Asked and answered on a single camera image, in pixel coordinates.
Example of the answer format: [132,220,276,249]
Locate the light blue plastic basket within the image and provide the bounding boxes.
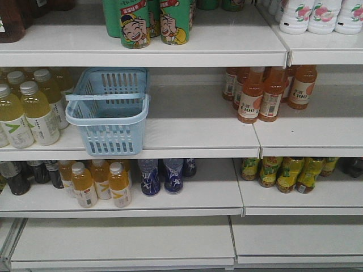
[66,67,150,156]

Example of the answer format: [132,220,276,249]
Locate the blue label water bottle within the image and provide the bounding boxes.
[163,158,183,194]
[183,158,197,178]
[138,159,161,196]

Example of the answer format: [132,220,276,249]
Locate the white metal shelving unit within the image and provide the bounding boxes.
[1,1,362,271]

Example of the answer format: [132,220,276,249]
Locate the yellow lemon tea bottle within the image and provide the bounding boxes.
[320,157,340,177]
[259,156,283,188]
[241,158,260,181]
[276,156,305,193]
[295,157,324,194]

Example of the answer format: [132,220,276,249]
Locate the orange juice bottle C100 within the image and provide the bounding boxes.
[258,67,285,122]
[288,65,317,110]
[238,66,265,124]

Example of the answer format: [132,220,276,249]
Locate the orange vitamin drink bottle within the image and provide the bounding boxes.
[71,162,98,208]
[91,159,111,200]
[108,162,132,207]
[58,160,76,198]

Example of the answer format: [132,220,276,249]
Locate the green cartoon drink can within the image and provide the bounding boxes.
[118,0,150,49]
[159,0,190,45]

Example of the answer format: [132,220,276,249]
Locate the dark tea bottle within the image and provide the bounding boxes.
[1,161,30,196]
[27,160,50,184]
[44,160,64,189]

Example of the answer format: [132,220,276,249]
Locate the pale yellow drink bottle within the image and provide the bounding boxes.
[33,69,69,130]
[7,71,26,99]
[20,81,60,146]
[1,83,35,148]

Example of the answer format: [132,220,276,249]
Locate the white peach drink bottle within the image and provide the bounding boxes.
[334,0,362,35]
[280,0,314,35]
[307,0,341,35]

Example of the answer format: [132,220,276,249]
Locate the dark cola bottle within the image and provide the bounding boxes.
[339,157,362,178]

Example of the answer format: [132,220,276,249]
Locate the brown tea bottle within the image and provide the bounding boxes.
[1,1,25,43]

